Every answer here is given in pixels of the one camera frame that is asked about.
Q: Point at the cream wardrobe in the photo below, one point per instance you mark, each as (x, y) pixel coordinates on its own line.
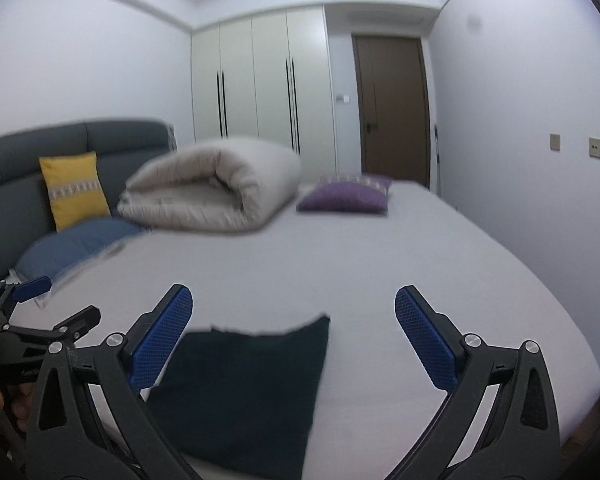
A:
(260, 75)

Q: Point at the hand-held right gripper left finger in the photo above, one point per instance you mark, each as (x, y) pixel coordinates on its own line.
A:
(162, 330)

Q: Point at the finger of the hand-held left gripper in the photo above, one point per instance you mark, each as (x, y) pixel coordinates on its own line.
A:
(65, 330)
(30, 287)

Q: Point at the brown wooden door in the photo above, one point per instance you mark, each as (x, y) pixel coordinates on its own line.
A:
(392, 110)

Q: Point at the grey upholstered headboard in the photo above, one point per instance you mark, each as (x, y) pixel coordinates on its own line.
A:
(15, 185)

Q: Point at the bed with white sheet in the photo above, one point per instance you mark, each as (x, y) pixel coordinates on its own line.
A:
(380, 260)

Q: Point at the beige wall socket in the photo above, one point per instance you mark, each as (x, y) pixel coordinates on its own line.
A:
(555, 142)
(595, 147)

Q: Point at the purple pillow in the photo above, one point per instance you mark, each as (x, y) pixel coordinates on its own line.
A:
(345, 197)

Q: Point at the blue pillow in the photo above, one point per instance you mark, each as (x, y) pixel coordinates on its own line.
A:
(75, 247)

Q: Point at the dark green garment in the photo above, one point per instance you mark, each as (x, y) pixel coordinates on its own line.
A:
(245, 390)

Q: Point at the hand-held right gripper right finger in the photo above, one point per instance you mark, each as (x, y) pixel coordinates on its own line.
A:
(425, 335)

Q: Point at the grey upright pole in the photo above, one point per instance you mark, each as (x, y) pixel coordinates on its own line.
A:
(437, 160)

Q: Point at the yellow patterned pillow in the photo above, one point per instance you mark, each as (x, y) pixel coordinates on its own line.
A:
(72, 195)

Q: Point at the folded beige duvet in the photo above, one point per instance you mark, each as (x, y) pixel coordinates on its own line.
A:
(220, 185)

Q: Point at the person's left hand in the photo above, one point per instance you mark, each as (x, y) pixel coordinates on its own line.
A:
(0, 405)

